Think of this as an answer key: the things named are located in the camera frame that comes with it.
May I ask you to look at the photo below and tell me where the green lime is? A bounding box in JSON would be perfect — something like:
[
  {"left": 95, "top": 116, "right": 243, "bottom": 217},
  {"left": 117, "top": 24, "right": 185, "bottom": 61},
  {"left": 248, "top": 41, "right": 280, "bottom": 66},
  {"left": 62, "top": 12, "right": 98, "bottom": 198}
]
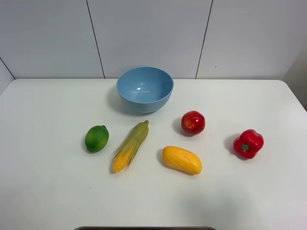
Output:
[{"left": 84, "top": 125, "right": 109, "bottom": 153}]

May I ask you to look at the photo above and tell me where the red apple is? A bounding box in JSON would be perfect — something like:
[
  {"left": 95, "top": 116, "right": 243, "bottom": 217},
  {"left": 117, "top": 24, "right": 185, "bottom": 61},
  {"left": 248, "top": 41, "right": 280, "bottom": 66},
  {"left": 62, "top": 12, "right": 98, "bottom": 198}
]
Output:
[{"left": 181, "top": 111, "right": 206, "bottom": 136}]

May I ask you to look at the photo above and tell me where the blue plastic bowl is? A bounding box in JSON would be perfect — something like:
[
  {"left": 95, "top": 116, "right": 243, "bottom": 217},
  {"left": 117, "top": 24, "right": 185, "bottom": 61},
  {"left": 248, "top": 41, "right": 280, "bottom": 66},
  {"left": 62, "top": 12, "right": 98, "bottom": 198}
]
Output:
[{"left": 116, "top": 67, "right": 174, "bottom": 114}]

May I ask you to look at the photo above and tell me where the yellow mango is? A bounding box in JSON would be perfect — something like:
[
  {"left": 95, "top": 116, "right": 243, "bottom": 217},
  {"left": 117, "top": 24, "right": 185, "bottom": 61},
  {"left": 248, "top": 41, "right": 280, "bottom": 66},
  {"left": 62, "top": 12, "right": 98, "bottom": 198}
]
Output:
[{"left": 162, "top": 146, "right": 202, "bottom": 175}]

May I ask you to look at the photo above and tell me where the corn cob with husk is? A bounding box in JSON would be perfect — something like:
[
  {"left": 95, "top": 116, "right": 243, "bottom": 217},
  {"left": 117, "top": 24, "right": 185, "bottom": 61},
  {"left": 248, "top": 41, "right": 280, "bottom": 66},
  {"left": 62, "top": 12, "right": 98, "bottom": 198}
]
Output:
[{"left": 112, "top": 120, "right": 149, "bottom": 173}]

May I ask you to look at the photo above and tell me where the red bell pepper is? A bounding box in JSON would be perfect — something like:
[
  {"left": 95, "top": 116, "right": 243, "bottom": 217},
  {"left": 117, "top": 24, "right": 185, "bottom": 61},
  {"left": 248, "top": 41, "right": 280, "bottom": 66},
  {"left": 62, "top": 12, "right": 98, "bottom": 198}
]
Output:
[{"left": 233, "top": 129, "right": 264, "bottom": 160}]

